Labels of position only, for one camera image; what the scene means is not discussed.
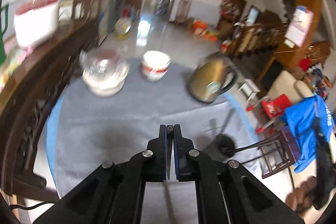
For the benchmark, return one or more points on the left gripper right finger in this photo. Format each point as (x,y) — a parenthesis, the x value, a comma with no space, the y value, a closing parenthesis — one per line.
(182,146)

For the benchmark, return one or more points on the wooden chair by door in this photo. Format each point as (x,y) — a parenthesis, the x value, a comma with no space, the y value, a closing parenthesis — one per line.
(182,11)

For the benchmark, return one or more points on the gold electric kettle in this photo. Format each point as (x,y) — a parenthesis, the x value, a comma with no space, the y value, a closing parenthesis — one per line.
(212,78)

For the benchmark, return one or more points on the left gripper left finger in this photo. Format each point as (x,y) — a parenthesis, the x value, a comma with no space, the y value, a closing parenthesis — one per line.
(157,163)

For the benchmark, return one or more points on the wooden staircase railing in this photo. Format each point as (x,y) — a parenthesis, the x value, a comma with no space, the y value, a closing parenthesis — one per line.
(255,39)

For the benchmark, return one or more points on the white rice cooker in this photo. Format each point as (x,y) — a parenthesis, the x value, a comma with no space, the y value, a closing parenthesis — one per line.
(35,22)

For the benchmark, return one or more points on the dark chopstick bundle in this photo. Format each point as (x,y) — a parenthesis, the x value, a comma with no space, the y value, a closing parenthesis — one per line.
(252,146)

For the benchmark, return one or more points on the wall calendar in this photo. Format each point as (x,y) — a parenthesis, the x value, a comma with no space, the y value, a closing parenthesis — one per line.
(298,27)

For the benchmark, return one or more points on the blue cloth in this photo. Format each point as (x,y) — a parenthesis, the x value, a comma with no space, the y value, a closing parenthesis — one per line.
(300,119)

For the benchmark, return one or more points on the green thermos jug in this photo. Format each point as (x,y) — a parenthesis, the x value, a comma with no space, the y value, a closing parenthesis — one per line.
(4,27)

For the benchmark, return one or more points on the small white stool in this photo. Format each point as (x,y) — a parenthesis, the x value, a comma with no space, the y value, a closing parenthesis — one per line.
(249,88)

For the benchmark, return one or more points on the person right hand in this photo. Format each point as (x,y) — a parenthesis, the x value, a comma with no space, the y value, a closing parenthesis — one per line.
(298,200)

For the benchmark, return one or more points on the red white stacked bowls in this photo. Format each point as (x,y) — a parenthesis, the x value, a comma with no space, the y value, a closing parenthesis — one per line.
(154,65)

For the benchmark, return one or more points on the grey tablecloth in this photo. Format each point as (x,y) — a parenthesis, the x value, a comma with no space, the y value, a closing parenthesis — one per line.
(101,156)

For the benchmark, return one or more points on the white pot with plastic bag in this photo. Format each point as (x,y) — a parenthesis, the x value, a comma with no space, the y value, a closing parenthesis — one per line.
(104,70)

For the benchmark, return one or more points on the dark wooden stool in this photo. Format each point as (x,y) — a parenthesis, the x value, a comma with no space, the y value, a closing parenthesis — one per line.
(279,152)

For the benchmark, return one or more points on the dark wooden sideboard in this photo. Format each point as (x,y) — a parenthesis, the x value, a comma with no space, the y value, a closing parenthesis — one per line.
(27,100)

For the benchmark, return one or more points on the red child chair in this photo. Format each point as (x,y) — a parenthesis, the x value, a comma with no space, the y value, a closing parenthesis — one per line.
(273,109)

